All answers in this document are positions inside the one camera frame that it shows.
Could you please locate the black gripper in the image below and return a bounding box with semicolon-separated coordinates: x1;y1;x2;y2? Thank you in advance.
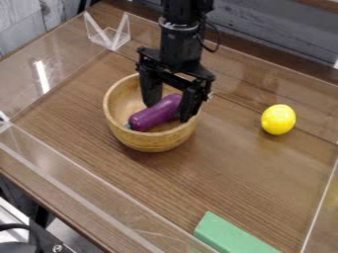
138;19;216;123

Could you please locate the purple toy eggplant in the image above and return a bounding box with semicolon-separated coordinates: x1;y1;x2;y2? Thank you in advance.
126;94;182;131

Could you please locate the brown wooden bowl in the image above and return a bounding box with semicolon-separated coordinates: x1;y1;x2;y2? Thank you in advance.
103;73;198;152

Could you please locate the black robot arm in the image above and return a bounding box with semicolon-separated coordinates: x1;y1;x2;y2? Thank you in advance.
137;0;217;123

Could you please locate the yellow toy lemon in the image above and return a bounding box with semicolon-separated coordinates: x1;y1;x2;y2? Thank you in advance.
261;104;297;135

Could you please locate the green foam block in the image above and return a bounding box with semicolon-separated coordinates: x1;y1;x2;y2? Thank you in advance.
194;211;282;253

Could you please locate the black metal stand base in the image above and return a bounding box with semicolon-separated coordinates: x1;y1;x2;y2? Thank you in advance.
29;221;77;253

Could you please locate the clear acrylic enclosure wall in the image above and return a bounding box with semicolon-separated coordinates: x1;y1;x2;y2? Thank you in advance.
0;17;338;253

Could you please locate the black cable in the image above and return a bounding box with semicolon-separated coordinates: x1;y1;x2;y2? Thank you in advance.
0;222;49;253

